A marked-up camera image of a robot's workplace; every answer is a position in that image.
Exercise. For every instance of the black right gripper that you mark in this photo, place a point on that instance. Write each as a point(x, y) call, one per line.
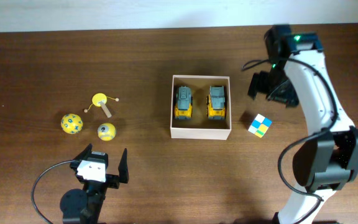
point(270, 90)

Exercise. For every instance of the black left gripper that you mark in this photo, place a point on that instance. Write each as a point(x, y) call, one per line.
point(114, 180)

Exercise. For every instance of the multicoloured puzzle cube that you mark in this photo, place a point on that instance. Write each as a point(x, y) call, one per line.
point(259, 125)

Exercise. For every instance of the yellow toy dump truck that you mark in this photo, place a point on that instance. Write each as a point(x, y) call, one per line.
point(216, 103)

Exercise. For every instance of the yellow toy truck grey cab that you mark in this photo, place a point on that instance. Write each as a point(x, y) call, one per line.
point(183, 105)

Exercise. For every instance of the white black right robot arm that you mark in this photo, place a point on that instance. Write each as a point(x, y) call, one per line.
point(315, 167)

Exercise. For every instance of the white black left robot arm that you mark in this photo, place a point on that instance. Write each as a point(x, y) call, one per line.
point(84, 205)

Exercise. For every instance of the yellow minion ball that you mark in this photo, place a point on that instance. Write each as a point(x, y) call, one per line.
point(106, 131)

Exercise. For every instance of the yellow ball blue letters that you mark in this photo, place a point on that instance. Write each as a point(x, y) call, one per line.
point(71, 123)

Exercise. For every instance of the yellow wooden rattle drum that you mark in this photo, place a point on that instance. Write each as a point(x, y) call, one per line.
point(100, 100)

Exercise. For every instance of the white cardboard box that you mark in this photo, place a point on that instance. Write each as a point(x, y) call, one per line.
point(199, 126)

